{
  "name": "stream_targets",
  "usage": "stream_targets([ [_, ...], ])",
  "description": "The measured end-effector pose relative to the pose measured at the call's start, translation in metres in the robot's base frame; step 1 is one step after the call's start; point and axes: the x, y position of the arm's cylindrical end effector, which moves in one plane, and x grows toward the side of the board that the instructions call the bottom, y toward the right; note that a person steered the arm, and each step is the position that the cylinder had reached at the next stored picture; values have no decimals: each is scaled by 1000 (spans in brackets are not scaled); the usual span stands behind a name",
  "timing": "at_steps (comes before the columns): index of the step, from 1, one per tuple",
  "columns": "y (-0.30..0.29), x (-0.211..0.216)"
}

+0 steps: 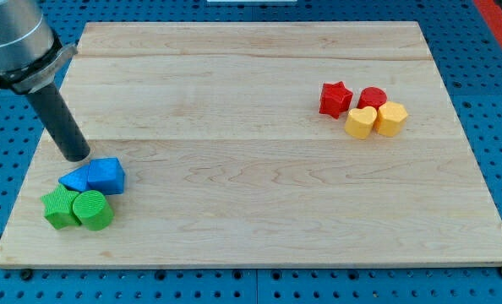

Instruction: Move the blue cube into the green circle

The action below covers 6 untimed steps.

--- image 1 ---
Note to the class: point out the blue cube block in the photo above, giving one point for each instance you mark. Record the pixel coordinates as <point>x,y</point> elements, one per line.
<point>106,175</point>

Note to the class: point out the red star block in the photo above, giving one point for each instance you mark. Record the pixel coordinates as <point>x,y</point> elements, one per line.
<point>334,99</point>

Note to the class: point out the yellow hexagon block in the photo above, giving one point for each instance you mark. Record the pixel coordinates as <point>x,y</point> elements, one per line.
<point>391,119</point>

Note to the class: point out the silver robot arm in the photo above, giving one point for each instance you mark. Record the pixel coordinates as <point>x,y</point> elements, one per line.
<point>30,50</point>

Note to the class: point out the green star block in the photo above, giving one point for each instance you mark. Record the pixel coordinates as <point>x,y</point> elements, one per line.
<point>59,207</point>

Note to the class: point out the green cylinder block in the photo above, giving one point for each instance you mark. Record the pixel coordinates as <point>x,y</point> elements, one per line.
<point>93,210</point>

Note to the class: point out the blue triangle block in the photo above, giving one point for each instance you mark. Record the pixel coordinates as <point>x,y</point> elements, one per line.
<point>77,180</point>

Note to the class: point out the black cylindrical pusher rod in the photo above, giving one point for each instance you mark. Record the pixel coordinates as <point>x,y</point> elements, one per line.
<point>58,120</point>

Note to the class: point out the wooden board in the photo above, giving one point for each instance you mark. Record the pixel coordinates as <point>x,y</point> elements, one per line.
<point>229,163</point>

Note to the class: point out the yellow heart block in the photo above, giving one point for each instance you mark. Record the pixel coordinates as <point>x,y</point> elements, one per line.
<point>360,121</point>

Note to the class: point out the red cylinder block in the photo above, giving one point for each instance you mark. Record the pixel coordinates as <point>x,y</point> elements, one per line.
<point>372,96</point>

